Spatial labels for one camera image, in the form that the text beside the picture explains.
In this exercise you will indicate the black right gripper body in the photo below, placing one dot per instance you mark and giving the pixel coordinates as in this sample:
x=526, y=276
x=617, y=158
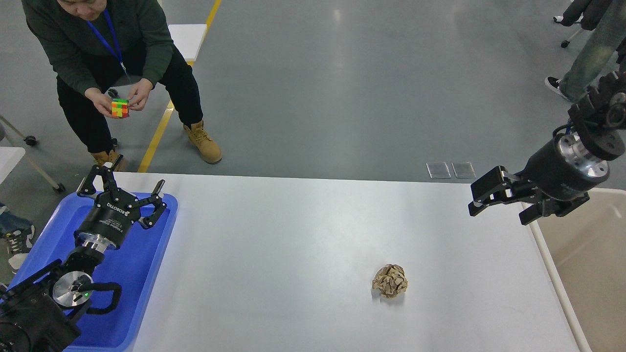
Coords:
x=564, y=169

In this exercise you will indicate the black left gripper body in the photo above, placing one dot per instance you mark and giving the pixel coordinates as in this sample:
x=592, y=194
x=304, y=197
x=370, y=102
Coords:
x=108, y=223

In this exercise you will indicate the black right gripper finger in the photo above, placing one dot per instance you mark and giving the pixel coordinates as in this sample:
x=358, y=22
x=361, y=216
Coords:
x=500, y=186
x=550, y=206

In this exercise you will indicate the colourful puzzle cube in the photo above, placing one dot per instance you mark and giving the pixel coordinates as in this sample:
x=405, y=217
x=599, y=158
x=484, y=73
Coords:
x=119, y=108

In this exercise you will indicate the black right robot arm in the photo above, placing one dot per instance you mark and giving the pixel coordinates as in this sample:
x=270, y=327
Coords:
x=597, y=119

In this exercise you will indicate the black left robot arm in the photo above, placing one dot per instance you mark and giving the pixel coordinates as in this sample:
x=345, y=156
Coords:
x=41, y=313

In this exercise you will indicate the person's right hand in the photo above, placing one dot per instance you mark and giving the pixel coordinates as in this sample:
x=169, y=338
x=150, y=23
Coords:
x=101, y=101

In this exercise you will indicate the person's left hand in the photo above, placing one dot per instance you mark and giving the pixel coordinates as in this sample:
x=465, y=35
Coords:
x=139, y=94

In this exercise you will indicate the right floor metal plate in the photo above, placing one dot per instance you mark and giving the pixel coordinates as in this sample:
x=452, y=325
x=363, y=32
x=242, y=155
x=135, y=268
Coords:
x=463, y=170

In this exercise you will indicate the floor metal plate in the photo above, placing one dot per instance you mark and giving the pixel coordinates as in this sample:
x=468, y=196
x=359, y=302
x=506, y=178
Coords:
x=438, y=170
x=463, y=170

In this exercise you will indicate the blue plastic tray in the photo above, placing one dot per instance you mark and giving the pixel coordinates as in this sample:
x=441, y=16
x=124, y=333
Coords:
x=134, y=266

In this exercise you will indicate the beige plastic bin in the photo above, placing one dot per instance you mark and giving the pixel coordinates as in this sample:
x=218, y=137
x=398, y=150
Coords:
x=585, y=253

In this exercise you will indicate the left floor metal plate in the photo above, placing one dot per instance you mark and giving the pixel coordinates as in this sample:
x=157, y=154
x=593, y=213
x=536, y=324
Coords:
x=438, y=170

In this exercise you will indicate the sneaker of seated person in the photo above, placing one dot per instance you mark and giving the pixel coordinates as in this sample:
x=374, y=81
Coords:
x=18, y=233

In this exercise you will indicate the walking person in grey trousers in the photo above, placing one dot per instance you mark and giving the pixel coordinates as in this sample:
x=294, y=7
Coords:
x=604, y=40

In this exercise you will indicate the person in dark green sweater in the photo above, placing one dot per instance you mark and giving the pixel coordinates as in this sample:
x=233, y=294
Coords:
x=92, y=43

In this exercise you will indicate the crumpled brown paper ball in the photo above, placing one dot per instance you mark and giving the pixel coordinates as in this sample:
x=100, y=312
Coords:
x=390, y=281

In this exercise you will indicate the office chair with dark coat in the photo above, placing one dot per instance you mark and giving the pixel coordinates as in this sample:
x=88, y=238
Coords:
x=587, y=13

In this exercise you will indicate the white stool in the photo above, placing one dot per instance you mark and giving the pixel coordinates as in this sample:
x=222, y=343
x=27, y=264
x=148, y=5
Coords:
x=188, y=39

